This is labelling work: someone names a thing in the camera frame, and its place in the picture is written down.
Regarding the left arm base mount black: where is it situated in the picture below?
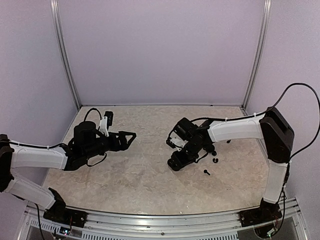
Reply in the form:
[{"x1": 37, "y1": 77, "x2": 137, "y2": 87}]
[{"x1": 43, "y1": 208, "x2": 88, "y2": 228}]

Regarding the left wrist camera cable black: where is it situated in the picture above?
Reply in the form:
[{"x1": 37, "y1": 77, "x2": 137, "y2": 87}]
[{"x1": 83, "y1": 107, "x2": 102, "y2": 123}]

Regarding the front aluminium rail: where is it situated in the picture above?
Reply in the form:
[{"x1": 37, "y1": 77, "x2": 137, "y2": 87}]
[{"x1": 17, "y1": 198, "x2": 310, "y2": 240}]

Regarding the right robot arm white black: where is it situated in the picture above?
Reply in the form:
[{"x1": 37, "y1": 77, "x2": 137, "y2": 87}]
[{"x1": 166, "y1": 107, "x2": 295, "y2": 222}]

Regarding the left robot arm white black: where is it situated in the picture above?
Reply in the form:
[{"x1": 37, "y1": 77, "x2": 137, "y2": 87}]
[{"x1": 0, "y1": 121, "x2": 137, "y2": 223}]

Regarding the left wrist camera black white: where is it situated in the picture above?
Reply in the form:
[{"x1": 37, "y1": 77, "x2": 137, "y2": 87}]
[{"x1": 98, "y1": 111, "x2": 114, "y2": 137}]

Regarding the aluminium frame post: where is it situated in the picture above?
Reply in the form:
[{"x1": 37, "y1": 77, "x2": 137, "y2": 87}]
[
  {"x1": 241, "y1": 0, "x2": 272, "y2": 111},
  {"x1": 49, "y1": 0, "x2": 82, "y2": 111}
]

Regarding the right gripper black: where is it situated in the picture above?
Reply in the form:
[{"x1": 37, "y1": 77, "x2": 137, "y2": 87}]
[{"x1": 171, "y1": 139, "x2": 204, "y2": 170}]

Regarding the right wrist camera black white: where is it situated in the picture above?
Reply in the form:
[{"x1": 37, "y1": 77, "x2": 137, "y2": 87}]
[{"x1": 166, "y1": 117, "x2": 199, "y2": 151}]

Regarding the black earbud charging case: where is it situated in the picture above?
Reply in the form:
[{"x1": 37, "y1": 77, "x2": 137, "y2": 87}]
[{"x1": 203, "y1": 144, "x2": 217, "y2": 156}]

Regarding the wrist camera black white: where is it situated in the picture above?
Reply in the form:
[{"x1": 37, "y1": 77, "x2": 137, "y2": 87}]
[
  {"x1": 98, "y1": 111, "x2": 114, "y2": 137},
  {"x1": 166, "y1": 117, "x2": 199, "y2": 151}
]

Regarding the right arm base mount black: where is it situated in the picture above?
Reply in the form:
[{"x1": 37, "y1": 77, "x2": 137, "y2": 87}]
[{"x1": 239, "y1": 207, "x2": 283, "y2": 227}]

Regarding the wrist camera cable black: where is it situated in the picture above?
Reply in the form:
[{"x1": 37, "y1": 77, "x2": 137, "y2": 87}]
[
  {"x1": 249, "y1": 82, "x2": 320, "y2": 161},
  {"x1": 83, "y1": 107, "x2": 102, "y2": 123}
]

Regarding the right wrist camera cable black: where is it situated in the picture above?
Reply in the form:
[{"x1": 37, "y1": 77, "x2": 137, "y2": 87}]
[{"x1": 249, "y1": 82, "x2": 320, "y2": 161}]

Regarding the left aluminium frame post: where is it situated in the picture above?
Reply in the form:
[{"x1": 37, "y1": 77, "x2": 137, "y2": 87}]
[{"x1": 49, "y1": 0, "x2": 82, "y2": 111}]

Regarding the right aluminium frame post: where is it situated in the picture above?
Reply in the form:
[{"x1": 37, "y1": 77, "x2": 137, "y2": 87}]
[{"x1": 241, "y1": 0, "x2": 272, "y2": 111}]

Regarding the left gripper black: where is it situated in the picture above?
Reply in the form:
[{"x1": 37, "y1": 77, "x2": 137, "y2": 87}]
[{"x1": 83, "y1": 130, "x2": 136, "y2": 160}]

